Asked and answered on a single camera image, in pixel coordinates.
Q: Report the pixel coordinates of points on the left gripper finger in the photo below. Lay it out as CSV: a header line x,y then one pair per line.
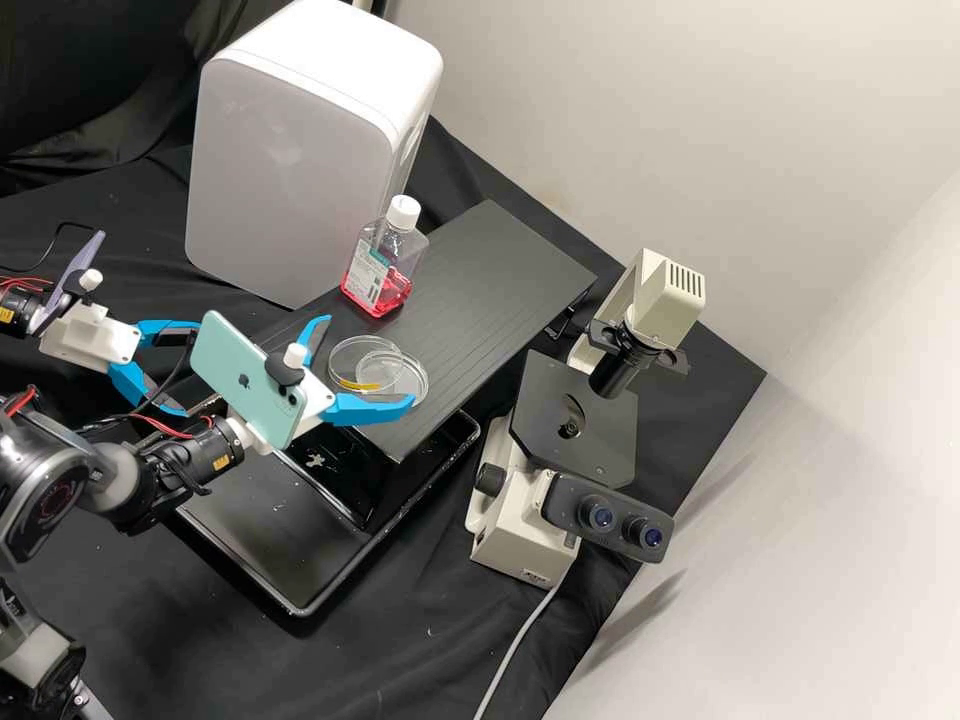
x,y
171,332
131,384

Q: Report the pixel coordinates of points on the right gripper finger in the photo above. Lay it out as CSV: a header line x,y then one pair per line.
x,y
371,407
315,336

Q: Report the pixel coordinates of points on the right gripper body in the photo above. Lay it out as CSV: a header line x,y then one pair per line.
x,y
313,405

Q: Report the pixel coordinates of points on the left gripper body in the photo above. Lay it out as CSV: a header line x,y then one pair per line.
x,y
86,337

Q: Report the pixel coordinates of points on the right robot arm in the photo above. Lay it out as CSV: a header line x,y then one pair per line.
x,y
45,480

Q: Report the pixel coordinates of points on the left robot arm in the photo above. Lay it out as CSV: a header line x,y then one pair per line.
x,y
19,307

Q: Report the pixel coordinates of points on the petri dish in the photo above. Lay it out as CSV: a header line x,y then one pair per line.
x,y
346,361

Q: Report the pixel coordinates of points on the petri dish lid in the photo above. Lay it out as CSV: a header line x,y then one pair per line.
x,y
409,379

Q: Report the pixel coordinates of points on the red liquid bottle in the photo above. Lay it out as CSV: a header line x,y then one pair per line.
x,y
379,274

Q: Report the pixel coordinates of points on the black tray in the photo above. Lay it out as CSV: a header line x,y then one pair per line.
x,y
300,540

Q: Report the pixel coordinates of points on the black platform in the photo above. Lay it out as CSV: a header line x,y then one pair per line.
x,y
480,300

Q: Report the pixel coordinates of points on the white box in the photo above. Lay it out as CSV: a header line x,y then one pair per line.
x,y
300,150

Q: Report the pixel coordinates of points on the cream microscope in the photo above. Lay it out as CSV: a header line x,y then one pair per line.
x,y
525,517

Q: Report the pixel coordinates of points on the left wrist camera phone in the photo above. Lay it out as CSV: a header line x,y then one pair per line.
x,y
81,262

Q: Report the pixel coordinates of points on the wrist camera phone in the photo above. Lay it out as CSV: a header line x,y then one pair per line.
x,y
81,262
240,375

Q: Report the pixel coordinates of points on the right wrist camera phone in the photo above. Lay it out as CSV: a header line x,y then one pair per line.
x,y
240,375

